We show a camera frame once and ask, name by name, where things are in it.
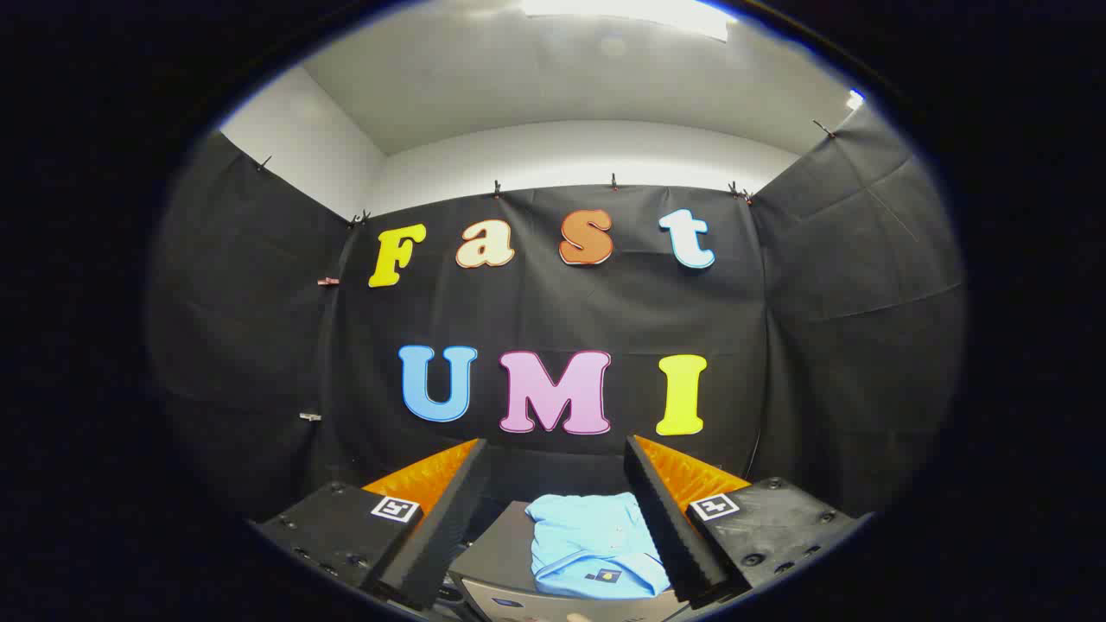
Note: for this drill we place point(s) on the black backdrop cloth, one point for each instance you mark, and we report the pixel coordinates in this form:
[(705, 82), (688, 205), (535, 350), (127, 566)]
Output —
[(536, 311)]

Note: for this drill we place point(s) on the light blue shirt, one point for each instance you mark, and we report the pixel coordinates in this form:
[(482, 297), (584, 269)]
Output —
[(587, 536)]

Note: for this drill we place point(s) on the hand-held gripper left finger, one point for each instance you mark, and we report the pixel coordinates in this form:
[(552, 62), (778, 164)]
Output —
[(449, 518)]

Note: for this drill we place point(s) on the grey washing machine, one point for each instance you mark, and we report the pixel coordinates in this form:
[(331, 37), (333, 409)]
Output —
[(497, 553)]

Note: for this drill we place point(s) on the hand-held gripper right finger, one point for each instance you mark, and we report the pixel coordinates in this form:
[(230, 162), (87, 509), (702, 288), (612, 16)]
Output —
[(665, 518)]

